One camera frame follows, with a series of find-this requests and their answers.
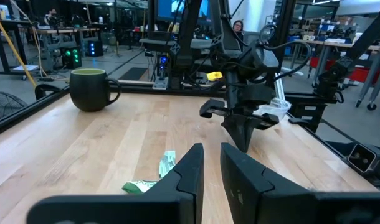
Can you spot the black camera box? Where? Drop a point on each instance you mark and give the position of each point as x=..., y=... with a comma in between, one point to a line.
x=361, y=158

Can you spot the dark green mug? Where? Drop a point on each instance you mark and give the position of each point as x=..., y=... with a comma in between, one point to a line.
x=88, y=90

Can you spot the computer tower green lights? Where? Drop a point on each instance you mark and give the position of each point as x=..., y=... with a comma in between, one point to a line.
x=71, y=57

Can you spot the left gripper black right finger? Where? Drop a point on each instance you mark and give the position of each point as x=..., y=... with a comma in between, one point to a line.
x=249, y=199

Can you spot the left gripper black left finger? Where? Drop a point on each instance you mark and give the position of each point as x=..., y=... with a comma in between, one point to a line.
x=177, y=205

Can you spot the black table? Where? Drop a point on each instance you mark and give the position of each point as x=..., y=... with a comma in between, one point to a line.
x=3, y=25

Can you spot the clear plastic container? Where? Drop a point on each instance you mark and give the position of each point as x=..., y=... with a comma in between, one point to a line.
x=277, y=109

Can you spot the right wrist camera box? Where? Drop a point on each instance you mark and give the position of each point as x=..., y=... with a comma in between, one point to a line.
x=260, y=60

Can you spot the black clamp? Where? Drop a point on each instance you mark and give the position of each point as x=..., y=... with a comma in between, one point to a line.
x=45, y=88

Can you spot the silver bracket plate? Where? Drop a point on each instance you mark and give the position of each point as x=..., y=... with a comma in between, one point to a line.
x=160, y=83

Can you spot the blue-lit monitor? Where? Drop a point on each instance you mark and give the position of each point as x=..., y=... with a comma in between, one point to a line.
x=168, y=9

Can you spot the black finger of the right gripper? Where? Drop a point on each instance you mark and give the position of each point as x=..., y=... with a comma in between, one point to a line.
x=247, y=130
x=235, y=130

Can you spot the yellow pole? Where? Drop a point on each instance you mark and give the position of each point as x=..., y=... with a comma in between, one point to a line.
x=12, y=46

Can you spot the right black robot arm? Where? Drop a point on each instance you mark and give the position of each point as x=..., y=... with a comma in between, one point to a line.
x=190, y=31

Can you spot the wooden table grey legs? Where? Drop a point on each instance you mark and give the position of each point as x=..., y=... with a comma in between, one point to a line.
x=327, y=45

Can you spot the person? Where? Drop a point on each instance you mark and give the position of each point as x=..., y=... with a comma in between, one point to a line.
x=238, y=26
x=50, y=15

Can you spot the black fan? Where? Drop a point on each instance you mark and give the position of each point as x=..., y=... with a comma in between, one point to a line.
x=4, y=105

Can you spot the black box white labels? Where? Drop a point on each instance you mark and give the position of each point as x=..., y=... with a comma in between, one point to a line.
x=308, y=113

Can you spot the computer tower blue lights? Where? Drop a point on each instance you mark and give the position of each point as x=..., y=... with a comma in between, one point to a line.
x=95, y=48

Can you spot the silver aluminium bar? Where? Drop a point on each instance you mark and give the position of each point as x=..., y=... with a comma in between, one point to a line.
x=279, y=88

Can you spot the black floor mat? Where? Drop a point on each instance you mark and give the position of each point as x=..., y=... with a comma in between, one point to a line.
x=134, y=74

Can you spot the red storage bins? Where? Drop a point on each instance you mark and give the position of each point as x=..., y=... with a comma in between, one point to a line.
x=359, y=74

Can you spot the yellow tag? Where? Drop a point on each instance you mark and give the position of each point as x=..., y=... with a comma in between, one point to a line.
x=215, y=76

